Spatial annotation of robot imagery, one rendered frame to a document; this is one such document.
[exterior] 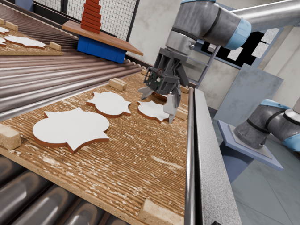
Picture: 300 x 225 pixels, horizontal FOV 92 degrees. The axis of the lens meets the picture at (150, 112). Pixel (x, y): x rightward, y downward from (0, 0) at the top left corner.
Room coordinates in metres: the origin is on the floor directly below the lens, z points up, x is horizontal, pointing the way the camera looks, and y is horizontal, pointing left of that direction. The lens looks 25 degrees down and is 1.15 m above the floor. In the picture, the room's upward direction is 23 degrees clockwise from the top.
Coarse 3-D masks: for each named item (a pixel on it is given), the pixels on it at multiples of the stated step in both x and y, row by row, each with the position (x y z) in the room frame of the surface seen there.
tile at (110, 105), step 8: (96, 96) 0.39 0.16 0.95; (104, 96) 0.41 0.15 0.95; (112, 96) 0.43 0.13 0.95; (120, 96) 0.45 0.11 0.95; (88, 104) 0.34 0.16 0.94; (96, 104) 0.34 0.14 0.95; (104, 104) 0.36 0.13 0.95; (112, 104) 0.38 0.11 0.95; (120, 104) 0.40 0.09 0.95; (128, 104) 0.42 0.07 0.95; (104, 112) 0.32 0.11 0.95; (112, 112) 0.34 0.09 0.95; (120, 112) 0.35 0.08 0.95; (128, 112) 0.37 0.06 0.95
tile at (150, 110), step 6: (138, 102) 0.47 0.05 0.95; (144, 102) 0.49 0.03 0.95; (150, 102) 0.51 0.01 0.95; (138, 108) 0.42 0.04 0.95; (144, 108) 0.44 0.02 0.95; (150, 108) 0.46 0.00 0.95; (156, 108) 0.48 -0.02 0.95; (162, 108) 0.50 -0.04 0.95; (144, 114) 0.40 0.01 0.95; (150, 114) 0.42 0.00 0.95; (156, 114) 0.43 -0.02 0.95; (162, 114) 0.45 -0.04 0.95; (168, 114) 0.47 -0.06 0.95; (156, 120) 0.41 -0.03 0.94; (162, 120) 0.42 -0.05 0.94; (168, 120) 0.45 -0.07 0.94
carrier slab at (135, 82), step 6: (126, 78) 0.72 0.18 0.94; (132, 78) 0.76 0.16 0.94; (138, 78) 0.81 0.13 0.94; (144, 78) 0.86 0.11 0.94; (132, 84) 0.66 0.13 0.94; (138, 84) 0.70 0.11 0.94; (144, 84) 0.74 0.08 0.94; (126, 90) 0.56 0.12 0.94; (132, 90) 0.59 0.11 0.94; (138, 96) 0.55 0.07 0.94; (150, 96) 0.61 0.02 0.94; (186, 96) 0.85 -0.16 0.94; (156, 102) 0.57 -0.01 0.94; (162, 102) 0.60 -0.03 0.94; (180, 102) 0.70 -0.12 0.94; (186, 102) 0.74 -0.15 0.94; (186, 108) 0.64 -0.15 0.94
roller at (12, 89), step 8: (136, 64) 1.28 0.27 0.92; (88, 72) 0.63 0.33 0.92; (96, 72) 0.67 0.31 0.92; (104, 72) 0.73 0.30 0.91; (112, 72) 0.81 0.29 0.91; (40, 80) 0.39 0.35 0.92; (48, 80) 0.41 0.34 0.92; (56, 80) 0.44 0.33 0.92; (64, 80) 0.47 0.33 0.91; (72, 80) 0.50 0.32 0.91; (0, 88) 0.28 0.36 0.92; (8, 88) 0.30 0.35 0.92; (16, 88) 0.31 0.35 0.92; (24, 88) 0.33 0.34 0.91; (32, 88) 0.35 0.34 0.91; (40, 88) 0.37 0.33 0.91; (0, 96) 0.27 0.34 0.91
